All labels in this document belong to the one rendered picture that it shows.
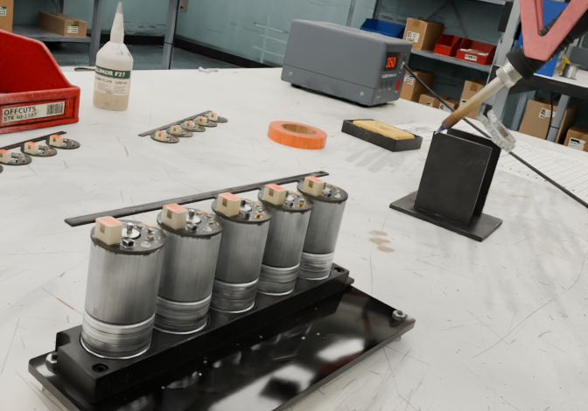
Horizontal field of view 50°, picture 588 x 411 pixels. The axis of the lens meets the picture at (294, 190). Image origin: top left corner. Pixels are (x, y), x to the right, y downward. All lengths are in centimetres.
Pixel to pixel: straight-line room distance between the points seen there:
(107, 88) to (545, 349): 45
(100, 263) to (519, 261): 32
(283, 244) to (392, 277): 12
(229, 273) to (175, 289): 3
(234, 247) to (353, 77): 66
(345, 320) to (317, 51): 66
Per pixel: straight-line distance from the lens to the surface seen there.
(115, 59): 63
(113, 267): 21
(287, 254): 28
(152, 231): 23
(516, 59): 46
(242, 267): 26
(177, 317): 24
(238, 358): 26
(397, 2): 534
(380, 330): 30
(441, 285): 39
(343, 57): 90
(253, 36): 605
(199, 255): 23
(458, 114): 48
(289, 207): 27
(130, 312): 22
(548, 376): 34
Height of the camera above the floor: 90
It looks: 18 degrees down
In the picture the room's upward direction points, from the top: 12 degrees clockwise
